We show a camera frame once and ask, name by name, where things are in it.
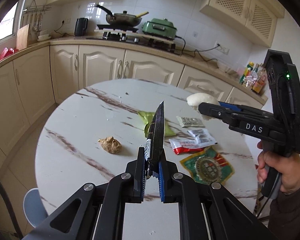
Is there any white bowls stack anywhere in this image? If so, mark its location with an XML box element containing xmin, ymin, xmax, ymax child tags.
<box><xmin>37</xmin><ymin>30</ymin><xmax>51</xmax><ymax>42</ymax></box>

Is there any green crumpled wrapper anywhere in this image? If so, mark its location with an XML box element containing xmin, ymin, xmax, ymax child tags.
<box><xmin>136</xmin><ymin>110</ymin><xmax>178</xmax><ymax>138</ymax></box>

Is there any green electric cooker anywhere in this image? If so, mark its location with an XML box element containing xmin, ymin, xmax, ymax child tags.
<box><xmin>142</xmin><ymin>18</ymin><xmax>177</xmax><ymax>40</ymax></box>

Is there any round white marble table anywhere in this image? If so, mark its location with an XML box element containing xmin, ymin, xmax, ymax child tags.
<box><xmin>35</xmin><ymin>79</ymin><xmax>258</xmax><ymax>239</ymax></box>

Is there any black electric kettle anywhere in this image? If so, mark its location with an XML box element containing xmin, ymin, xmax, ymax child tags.
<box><xmin>74</xmin><ymin>18</ymin><xmax>89</xmax><ymax>36</ymax></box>

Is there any black snack wrapper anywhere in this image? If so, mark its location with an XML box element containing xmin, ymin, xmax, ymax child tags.
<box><xmin>144</xmin><ymin>101</ymin><xmax>165</xmax><ymax>179</ymax></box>

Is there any white barcode sachet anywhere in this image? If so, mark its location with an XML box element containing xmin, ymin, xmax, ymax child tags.
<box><xmin>187</xmin><ymin>128</ymin><xmax>217</xmax><ymax>147</ymax></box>

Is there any hanging utensil rack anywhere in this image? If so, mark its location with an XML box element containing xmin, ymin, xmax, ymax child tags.
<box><xmin>19</xmin><ymin>0</ymin><xmax>52</xmax><ymax>35</ymax></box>

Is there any green red snack packet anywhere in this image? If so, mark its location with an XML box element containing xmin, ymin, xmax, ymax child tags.
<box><xmin>180</xmin><ymin>146</ymin><xmax>235</xmax><ymax>185</ymax></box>

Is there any wooden cutting board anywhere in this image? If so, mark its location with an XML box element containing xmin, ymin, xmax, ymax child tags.
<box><xmin>15</xmin><ymin>24</ymin><xmax>30</xmax><ymax>50</ymax></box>

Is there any black frying pan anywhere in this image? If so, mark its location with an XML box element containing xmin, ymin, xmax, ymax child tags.
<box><xmin>95</xmin><ymin>4</ymin><xmax>149</xmax><ymax>27</ymax></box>

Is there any condiment bottles group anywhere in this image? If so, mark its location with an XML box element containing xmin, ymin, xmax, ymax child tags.
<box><xmin>239</xmin><ymin>62</ymin><xmax>267</xmax><ymax>94</ymax></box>

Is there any blue trash bucket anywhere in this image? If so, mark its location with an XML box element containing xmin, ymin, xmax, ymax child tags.
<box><xmin>23</xmin><ymin>188</ymin><xmax>48</xmax><ymax>228</ymax></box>

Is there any white steamed bun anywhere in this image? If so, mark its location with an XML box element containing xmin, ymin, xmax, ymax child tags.
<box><xmin>186</xmin><ymin>92</ymin><xmax>220</xmax><ymax>121</ymax></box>

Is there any person right hand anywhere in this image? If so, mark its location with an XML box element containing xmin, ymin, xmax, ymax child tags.
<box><xmin>257</xmin><ymin>141</ymin><xmax>300</xmax><ymax>194</ymax></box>

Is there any red white snack wrapper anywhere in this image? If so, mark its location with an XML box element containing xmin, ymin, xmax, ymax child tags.
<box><xmin>169</xmin><ymin>139</ymin><xmax>204</xmax><ymax>155</ymax></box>

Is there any kitchen window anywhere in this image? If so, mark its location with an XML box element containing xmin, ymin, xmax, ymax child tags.
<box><xmin>0</xmin><ymin>3</ymin><xmax>18</xmax><ymax>40</ymax></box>

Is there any black gas stove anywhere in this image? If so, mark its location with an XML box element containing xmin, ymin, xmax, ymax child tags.
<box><xmin>86</xmin><ymin>24</ymin><xmax>180</xmax><ymax>55</ymax></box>

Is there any red dish basin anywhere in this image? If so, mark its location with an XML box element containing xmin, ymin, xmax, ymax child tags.
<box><xmin>0</xmin><ymin>47</ymin><xmax>19</xmax><ymax>61</ymax></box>

